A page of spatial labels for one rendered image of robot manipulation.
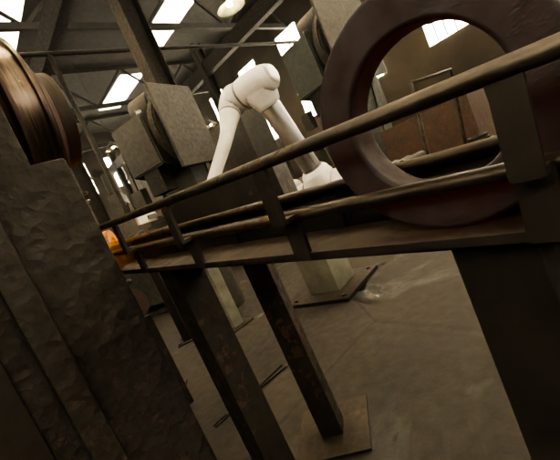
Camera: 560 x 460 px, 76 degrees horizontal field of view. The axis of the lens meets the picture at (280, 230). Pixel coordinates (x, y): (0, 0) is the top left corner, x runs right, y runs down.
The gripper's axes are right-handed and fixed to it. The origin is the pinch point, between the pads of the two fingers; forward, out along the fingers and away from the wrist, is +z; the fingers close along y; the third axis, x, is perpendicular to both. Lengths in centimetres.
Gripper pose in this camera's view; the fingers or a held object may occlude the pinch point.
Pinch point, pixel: (146, 218)
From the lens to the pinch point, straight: 131.6
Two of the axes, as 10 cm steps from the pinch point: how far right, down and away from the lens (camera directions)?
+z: -6.9, 2.9, -6.7
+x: -3.4, -9.4, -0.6
